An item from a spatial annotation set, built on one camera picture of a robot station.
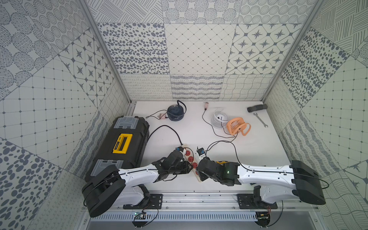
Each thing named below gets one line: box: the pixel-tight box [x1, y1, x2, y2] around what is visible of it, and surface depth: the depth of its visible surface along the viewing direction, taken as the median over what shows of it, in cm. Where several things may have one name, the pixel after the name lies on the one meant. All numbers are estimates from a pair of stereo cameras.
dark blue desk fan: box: [166, 103, 185, 122], surface depth 109 cm
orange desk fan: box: [226, 116, 252, 137], surface depth 95 cm
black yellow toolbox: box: [84, 115, 150, 180], surface depth 80 cm
